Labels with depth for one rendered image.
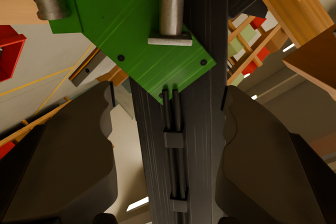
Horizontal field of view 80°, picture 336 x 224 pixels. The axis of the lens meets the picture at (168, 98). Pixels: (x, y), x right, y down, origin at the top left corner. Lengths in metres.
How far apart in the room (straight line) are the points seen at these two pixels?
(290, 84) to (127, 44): 7.62
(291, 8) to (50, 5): 0.98
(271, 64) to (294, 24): 8.59
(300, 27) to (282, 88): 6.75
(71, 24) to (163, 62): 0.14
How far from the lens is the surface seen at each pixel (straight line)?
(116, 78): 7.13
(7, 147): 5.79
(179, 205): 0.44
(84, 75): 0.49
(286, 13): 1.10
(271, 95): 7.86
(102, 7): 0.31
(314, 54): 0.78
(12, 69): 0.82
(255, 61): 3.72
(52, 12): 0.29
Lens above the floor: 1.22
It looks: 8 degrees up
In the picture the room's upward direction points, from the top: 139 degrees clockwise
